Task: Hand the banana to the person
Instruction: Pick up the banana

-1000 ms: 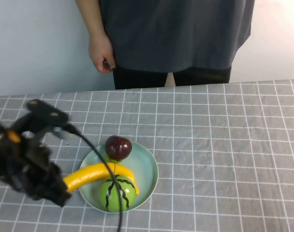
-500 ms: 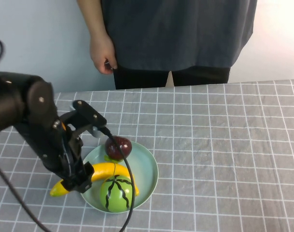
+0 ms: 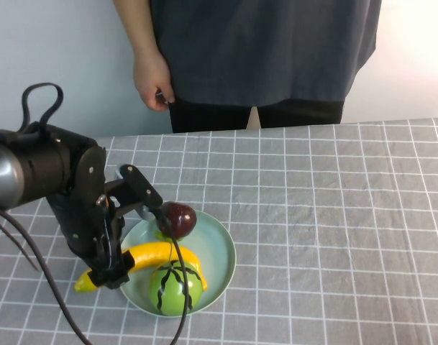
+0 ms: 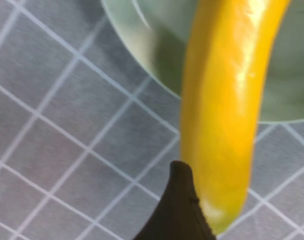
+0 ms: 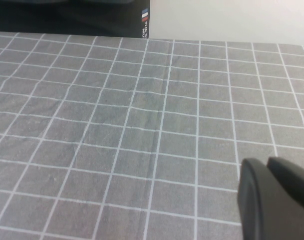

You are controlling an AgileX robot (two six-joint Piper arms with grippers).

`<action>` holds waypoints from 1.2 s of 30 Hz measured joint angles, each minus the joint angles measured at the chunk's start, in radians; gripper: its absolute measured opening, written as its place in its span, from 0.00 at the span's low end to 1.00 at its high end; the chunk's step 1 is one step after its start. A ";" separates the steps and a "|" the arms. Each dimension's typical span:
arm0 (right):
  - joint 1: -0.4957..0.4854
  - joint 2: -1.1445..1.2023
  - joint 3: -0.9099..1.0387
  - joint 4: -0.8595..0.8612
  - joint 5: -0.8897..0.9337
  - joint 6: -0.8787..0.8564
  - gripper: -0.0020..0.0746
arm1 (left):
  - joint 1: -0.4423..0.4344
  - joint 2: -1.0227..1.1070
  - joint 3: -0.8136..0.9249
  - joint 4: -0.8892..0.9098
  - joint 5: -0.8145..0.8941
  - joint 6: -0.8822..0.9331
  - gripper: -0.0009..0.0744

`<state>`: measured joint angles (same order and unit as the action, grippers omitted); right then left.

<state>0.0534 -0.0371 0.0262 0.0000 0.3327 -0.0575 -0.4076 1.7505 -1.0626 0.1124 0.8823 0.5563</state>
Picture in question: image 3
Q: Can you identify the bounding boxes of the person's dark grey shirt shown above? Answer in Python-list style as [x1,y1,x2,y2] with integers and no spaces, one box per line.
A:
[146,0,383,108]

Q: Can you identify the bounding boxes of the thin black loose cable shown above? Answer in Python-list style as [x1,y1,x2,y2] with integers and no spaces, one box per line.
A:
[0,214,40,272]

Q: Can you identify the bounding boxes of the person's right hand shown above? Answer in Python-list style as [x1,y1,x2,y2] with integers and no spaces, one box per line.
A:
[132,52,177,112]

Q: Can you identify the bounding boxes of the small green toy fruit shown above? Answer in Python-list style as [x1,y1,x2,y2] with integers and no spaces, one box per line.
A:
[153,229,186,242]

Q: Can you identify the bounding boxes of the black looped flat cable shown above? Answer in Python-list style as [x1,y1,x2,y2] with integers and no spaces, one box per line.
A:
[19,82,65,134]

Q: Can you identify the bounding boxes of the person's right forearm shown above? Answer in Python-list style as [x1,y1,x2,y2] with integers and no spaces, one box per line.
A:
[112,0,161,63]

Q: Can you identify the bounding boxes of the green striped toy watermelon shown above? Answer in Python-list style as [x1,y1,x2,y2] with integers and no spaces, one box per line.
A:
[147,259,204,318]

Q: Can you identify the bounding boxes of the thin black camera cable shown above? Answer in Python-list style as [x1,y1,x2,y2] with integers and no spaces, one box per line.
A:
[152,205,191,345]

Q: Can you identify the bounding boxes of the light green round plate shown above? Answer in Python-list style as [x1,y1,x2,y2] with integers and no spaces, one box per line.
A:
[119,209,238,318]

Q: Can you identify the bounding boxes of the grey white-checked tablecloth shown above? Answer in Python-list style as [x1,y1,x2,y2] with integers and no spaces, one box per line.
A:
[0,117,438,345]

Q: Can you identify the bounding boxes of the yellow toy banana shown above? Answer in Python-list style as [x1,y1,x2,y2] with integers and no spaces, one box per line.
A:
[73,241,209,294]

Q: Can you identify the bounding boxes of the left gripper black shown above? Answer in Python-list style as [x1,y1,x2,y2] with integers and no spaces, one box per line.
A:
[50,193,135,290]

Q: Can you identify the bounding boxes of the person's black trousers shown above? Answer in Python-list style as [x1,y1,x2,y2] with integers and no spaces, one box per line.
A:
[167,97,345,134]

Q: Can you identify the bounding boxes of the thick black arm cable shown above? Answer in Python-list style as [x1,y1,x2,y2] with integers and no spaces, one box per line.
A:
[0,203,94,345]

